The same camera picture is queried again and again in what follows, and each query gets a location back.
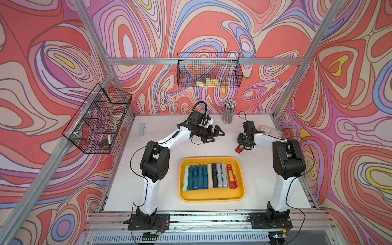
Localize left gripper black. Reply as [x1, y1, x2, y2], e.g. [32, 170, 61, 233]
[195, 125, 225, 144]

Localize black pruning pliers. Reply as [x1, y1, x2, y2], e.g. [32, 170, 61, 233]
[211, 163, 218, 188]

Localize dark teal pruning pliers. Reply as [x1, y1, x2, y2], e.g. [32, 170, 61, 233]
[187, 165, 194, 191]

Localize beige pruning pliers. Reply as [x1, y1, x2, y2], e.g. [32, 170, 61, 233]
[207, 164, 213, 189]

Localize grey pruning pliers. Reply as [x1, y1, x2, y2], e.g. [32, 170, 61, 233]
[216, 163, 223, 188]

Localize grey pruning pliers angled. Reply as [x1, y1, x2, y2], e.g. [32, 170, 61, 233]
[221, 163, 228, 188]

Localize pale green pruning pliers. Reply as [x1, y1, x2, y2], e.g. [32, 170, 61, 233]
[182, 166, 189, 192]

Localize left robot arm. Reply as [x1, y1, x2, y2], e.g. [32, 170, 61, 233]
[136, 110, 225, 218]

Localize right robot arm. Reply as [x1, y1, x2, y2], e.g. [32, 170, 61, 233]
[236, 120, 306, 222]

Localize yellow plastic storage tray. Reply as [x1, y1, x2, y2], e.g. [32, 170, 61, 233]
[179, 157, 246, 203]

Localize light blue-grey pliers far left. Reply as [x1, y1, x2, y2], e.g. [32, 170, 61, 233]
[138, 123, 146, 138]

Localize pencil holder cup with pencils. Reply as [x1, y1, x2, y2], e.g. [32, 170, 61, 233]
[222, 99, 236, 124]

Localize yellow alarm clock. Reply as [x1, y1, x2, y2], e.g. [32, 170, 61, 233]
[260, 125, 282, 139]

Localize yellow sticky notes in basket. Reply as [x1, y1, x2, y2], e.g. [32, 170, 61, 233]
[195, 78, 220, 88]

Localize black wire basket back wall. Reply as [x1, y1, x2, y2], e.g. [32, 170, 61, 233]
[177, 51, 244, 88]

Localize black wire basket wall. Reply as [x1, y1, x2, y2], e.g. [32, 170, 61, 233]
[62, 84, 132, 154]
[177, 51, 244, 88]

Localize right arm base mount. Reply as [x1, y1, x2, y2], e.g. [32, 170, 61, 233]
[246, 202, 293, 230]

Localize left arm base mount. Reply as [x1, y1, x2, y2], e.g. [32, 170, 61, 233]
[124, 207, 170, 231]

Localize black wire basket left wall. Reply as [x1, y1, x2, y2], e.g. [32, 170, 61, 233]
[62, 84, 132, 154]

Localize aluminium front rail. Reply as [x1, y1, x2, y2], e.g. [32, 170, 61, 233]
[81, 210, 344, 245]

